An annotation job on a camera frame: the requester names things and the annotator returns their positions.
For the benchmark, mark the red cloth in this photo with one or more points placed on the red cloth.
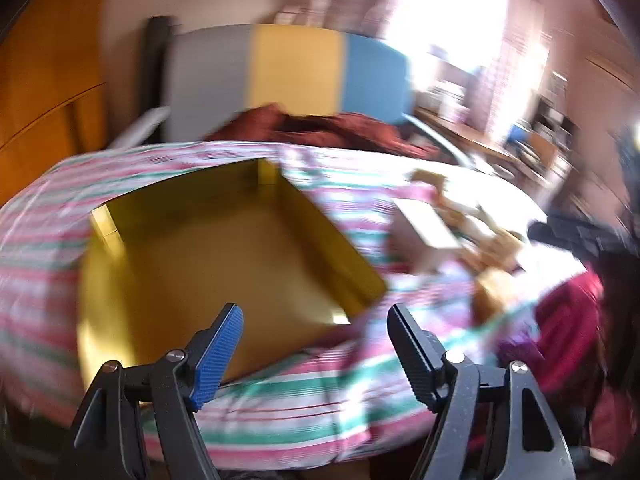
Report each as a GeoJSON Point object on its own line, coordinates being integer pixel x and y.
{"type": "Point", "coordinates": [570, 330]}

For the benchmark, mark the blue bag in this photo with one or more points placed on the blue bag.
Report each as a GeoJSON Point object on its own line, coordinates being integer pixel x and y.
{"type": "Point", "coordinates": [518, 136]}

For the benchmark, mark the grey bed side rail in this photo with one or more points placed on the grey bed side rail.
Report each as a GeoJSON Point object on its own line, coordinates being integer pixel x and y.
{"type": "Point", "coordinates": [440, 137]}

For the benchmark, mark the black rolled mat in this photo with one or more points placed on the black rolled mat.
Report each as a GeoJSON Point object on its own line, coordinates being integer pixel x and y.
{"type": "Point", "coordinates": [152, 60]}

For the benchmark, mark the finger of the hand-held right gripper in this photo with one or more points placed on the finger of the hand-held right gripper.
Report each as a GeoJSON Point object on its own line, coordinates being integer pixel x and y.
{"type": "Point", "coordinates": [565, 235]}

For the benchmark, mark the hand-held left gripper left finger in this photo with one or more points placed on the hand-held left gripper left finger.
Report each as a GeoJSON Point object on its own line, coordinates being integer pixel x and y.
{"type": "Point", "coordinates": [220, 360]}

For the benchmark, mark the reddish brown blanket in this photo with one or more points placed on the reddish brown blanket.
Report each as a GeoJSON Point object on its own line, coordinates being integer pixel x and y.
{"type": "Point", "coordinates": [340, 132]}

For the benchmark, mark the striped bed sheet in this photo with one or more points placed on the striped bed sheet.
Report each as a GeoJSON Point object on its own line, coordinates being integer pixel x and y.
{"type": "Point", "coordinates": [310, 410]}

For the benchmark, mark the wooden desk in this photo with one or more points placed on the wooden desk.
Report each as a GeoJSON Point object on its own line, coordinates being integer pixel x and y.
{"type": "Point", "coordinates": [470, 135]}

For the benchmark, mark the gold metal tray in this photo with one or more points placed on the gold metal tray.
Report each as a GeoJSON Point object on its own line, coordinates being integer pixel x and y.
{"type": "Point", "coordinates": [200, 260]}

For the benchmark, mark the cream medicine box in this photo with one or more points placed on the cream medicine box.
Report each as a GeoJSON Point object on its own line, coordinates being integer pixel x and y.
{"type": "Point", "coordinates": [425, 235]}

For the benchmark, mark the window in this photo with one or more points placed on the window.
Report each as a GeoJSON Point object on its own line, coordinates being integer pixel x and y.
{"type": "Point", "coordinates": [450, 10]}

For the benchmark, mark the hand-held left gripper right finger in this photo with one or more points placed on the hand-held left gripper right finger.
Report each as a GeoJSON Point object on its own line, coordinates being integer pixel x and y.
{"type": "Point", "coordinates": [415, 355]}

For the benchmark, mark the wooden wardrobe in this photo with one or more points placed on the wooden wardrobe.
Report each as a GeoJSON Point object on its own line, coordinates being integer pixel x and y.
{"type": "Point", "coordinates": [45, 85]}

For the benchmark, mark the white bed side rail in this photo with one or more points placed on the white bed side rail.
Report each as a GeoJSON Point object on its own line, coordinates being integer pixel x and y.
{"type": "Point", "coordinates": [140, 127]}

